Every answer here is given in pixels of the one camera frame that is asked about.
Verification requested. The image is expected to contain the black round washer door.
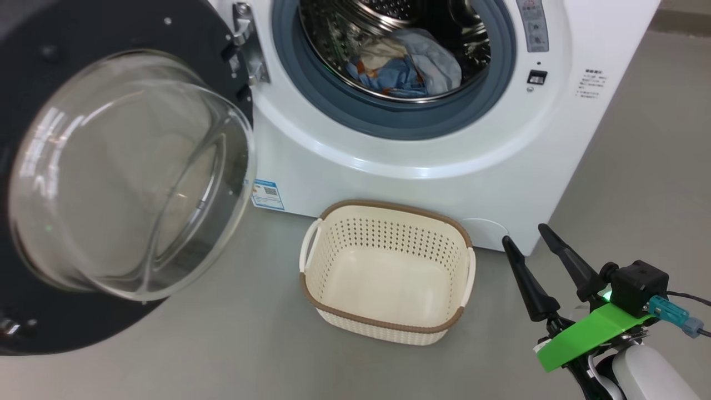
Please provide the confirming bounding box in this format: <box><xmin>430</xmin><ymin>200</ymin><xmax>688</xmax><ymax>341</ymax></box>
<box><xmin>0</xmin><ymin>0</ymin><xmax>257</xmax><ymax>356</ymax></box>

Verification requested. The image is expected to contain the stainless steel washing machine drum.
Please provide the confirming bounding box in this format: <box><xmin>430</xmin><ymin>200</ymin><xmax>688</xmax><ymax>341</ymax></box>
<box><xmin>299</xmin><ymin>0</ymin><xmax>492</xmax><ymax>103</ymax></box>

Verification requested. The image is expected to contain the metal door hinge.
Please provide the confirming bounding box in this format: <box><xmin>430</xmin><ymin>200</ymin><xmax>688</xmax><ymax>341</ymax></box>
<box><xmin>232</xmin><ymin>2</ymin><xmax>271</xmax><ymax>85</ymax></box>

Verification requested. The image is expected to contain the round white filter cover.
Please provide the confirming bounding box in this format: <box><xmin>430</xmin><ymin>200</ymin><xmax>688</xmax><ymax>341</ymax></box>
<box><xmin>458</xmin><ymin>218</ymin><xmax>509</xmax><ymax>251</ymax></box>

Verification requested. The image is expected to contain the blue energy label sticker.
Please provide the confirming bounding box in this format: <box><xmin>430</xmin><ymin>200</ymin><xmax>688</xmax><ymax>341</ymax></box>
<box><xmin>251</xmin><ymin>178</ymin><xmax>285</xmax><ymax>211</ymax></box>

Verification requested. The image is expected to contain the cream perforated laundry basket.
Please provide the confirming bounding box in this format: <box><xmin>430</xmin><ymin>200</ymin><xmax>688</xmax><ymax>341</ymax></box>
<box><xmin>299</xmin><ymin>200</ymin><xmax>477</xmax><ymax>346</ymax></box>

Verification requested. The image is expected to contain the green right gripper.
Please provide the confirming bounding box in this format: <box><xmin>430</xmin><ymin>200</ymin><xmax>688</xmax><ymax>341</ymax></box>
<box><xmin>502</xmin><ymin>223</ymin><xmax>653</xmax><ymax>373</ymax></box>

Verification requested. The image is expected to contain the cream white garment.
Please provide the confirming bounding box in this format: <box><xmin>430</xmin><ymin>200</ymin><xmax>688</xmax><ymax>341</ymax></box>
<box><xmin>360</xmin><ymin>39</ymin><xmax>412</xmax><ymax>73</ymax></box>

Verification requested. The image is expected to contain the white front-load washing machine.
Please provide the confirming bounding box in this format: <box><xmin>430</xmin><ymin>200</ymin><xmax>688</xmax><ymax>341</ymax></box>
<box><xmin>208</xmin><ymin>0</ymin><xmax>662</xmax><ymax>256</ymax></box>

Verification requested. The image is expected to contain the blue cartoon print garment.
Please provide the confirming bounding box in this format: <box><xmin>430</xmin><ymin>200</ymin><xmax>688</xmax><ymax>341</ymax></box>
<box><xmin>347</xmin><ymin>29</ymin><xmax>463</xmax><ymax>99</ymax></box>

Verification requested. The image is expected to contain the grey instruction label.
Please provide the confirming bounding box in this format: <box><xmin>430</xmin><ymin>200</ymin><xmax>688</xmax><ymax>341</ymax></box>
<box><xmin>515</xmin><ymin>0</ymin><xmax>550</xmax><ymax>53</ymax></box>

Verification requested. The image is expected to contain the thin black right cable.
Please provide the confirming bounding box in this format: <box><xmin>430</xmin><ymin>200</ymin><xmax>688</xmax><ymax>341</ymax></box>
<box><xmin>667</xmin><ymin>290</ymin><xmax>711</xmax><ymax>337</ymax></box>

